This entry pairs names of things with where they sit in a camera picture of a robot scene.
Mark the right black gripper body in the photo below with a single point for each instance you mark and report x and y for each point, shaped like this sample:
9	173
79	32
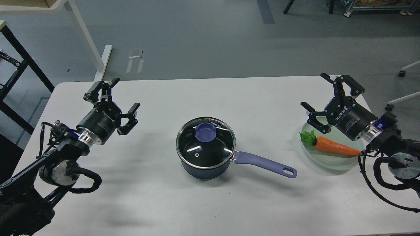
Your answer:
348	116

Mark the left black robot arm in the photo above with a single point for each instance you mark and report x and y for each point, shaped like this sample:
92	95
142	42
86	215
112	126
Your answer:
28	198

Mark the glass lid purple knob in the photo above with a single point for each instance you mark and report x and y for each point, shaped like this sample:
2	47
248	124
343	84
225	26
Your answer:
205	143

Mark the white desk frame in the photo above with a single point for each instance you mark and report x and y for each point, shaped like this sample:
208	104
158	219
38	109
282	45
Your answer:
55	34

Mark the black metal rack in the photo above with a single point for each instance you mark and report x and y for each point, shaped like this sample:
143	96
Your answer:
21	66

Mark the black table leg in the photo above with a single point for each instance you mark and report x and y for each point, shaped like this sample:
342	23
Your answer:
288	6

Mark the orange toy carrot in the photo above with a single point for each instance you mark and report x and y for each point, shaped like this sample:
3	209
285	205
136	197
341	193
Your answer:
323	144

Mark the clear glass plate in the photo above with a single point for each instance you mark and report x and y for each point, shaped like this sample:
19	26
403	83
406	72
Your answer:
332	160

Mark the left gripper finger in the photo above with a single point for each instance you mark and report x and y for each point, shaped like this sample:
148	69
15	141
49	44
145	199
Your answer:
132	121
101	92

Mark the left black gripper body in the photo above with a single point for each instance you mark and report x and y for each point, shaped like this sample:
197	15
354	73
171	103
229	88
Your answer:
101	121

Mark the wheeled metal cart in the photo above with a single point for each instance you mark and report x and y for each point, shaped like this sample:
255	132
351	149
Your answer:
404	7

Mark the blue saucepan with handle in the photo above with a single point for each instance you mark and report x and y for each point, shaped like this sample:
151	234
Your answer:
241	157

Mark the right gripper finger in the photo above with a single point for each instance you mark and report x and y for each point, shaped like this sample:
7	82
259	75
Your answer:
312	118
339	92

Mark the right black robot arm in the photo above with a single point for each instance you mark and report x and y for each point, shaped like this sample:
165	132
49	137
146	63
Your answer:
396	165

